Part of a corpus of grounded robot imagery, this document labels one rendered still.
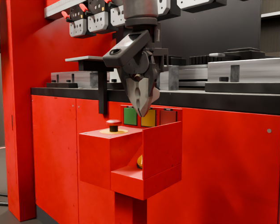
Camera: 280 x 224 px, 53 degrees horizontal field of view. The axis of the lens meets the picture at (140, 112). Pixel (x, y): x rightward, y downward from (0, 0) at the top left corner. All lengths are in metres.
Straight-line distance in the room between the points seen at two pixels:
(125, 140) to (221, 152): 0.28
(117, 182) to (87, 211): 0.83
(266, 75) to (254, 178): 0.29
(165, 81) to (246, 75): 0.33
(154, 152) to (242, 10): 1.08
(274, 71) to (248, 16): 0.71
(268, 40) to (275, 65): 6.42
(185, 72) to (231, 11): 0.41
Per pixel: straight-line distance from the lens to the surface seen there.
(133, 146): 0.70
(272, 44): 7.23
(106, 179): 0.67
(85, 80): 1.56
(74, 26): 1.66
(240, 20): 1.55
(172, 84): 1.09
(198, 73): 1.32
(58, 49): 2.04
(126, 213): 0.73
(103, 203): 1.32
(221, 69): 0.94
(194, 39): 1.69
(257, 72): 0.88
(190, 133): 0.87
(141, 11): 0.61
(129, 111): 0.79
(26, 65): 1.95
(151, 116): 0.74
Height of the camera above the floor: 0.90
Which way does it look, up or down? 6 degrees down
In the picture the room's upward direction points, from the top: straight up
